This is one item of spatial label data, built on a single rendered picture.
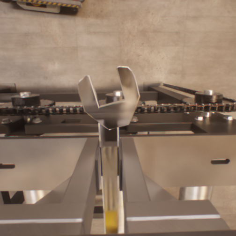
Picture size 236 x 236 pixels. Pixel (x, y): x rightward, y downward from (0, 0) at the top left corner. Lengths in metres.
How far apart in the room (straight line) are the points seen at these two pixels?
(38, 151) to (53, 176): 0.04
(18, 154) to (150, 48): 1.27
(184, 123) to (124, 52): 0.99
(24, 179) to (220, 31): 1.58
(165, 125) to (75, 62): 1.07
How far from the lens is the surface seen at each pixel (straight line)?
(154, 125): 0.49
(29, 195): 0.69
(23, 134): 0.58
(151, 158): 0.26
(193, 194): 0.70
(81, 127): 0.49
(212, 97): 0.58
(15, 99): 0.58
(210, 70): 1.60
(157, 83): 1.43
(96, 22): 1.44
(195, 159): 0.29
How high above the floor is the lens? 1.39
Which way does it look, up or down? 74 degrees down
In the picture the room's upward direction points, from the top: 175 degrees clockwise
